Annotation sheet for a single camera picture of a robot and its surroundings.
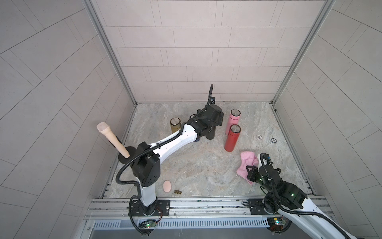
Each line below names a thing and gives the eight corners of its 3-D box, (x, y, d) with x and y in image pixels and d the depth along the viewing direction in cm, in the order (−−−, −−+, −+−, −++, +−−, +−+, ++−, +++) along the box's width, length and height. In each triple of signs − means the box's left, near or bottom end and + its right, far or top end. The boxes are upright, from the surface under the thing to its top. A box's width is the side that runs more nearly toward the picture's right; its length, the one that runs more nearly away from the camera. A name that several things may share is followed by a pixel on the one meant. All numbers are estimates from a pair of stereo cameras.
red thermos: (225, 151, 93) (230, 133, 76) (223, 142, 96) (229, 124, 80) (234, 151, 93) (242, 133, 77) (233, 142, 96) (240, 124, 80)
